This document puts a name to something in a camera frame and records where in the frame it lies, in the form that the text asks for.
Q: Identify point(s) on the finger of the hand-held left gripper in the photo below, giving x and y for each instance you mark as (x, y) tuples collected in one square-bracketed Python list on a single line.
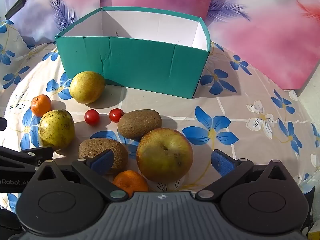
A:
[(15, 158), (2, 124)]

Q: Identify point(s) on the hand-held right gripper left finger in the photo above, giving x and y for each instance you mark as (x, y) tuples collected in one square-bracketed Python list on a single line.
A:
[(102, 162)]

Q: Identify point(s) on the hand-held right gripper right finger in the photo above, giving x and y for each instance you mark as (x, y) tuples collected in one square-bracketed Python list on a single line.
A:
[(221, 162)]

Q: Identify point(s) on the brown kiwi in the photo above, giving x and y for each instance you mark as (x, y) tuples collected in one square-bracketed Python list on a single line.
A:
[(100, 146), (139, 124)]

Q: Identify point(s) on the orange tangerine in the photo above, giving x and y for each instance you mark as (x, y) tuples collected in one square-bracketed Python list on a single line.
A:
[(40, 105), (131, 182)]

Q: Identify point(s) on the yellow-green pear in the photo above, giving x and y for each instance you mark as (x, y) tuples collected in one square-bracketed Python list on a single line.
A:
[(57, 129), (87, 87)]

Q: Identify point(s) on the red-yellow apple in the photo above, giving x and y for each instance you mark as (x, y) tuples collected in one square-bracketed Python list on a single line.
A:
[(165, 154)]

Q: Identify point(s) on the teal cardboard box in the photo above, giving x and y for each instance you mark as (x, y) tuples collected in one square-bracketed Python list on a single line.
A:
[(150, 67)]

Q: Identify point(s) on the red cherry tomato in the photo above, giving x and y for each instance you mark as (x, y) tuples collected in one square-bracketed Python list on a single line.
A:
[(115, 115), (91, 117)]

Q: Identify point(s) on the yellow box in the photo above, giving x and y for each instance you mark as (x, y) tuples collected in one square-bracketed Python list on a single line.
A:
[(314, 232)]

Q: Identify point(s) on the black plastic frame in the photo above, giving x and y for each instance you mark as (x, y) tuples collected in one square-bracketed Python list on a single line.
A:
[(16, 3)]

